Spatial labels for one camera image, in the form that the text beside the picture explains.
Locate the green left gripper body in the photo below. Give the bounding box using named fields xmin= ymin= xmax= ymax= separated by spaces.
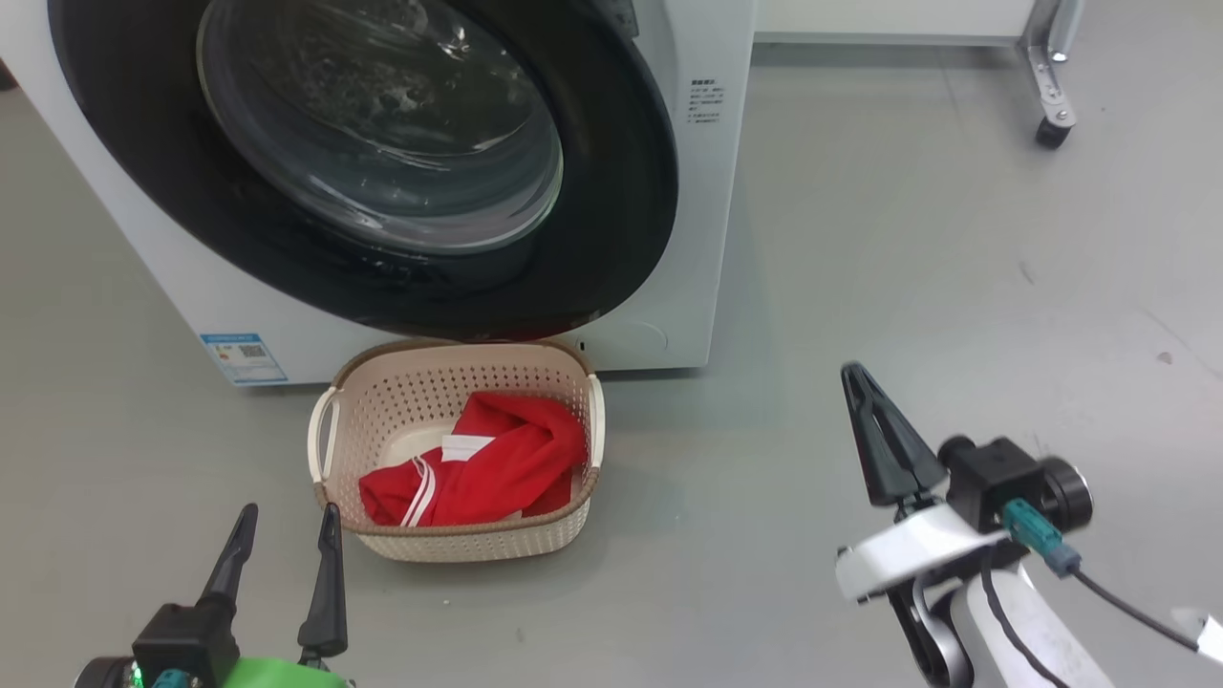
xmin=222 ymin=657 xmax=354 ymax=688

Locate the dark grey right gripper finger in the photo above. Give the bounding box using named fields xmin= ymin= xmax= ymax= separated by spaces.
xmin=863 ymin=367 xmax=948 ymax=505
xmin=841 ymin=361 xmax=911 ymax=507

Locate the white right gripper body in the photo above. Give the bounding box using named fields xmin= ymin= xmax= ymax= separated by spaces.
xmin=836 ymin=504 xmax=1010 ymax=604

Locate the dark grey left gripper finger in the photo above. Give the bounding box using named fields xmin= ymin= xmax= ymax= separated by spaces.
xmin=198 ymin=504 xmax=259 ymax=609
xmin=297 ymin=504 xmax=349 ymax=660

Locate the red garment with white stripes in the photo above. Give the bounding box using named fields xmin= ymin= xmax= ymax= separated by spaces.
xmin=359 ymin=392 xmax=589 ymax=528

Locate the beige perforated laundry basket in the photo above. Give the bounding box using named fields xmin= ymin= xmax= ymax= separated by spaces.
xmin=308 ymin=337 xmax=606 ymax=563

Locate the white front-load washing machine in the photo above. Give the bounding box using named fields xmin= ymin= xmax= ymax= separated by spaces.
xmin=0 ymin=0 xmax=758 ymax=388

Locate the blue energy label sticker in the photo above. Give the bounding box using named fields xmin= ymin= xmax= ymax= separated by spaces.
xmin=201 ymin=333 xmax=290 ymax=386

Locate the small printed text sticker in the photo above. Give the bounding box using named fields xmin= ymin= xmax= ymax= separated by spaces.
xmin=690 ymin=78 xmax=728 ymax=126

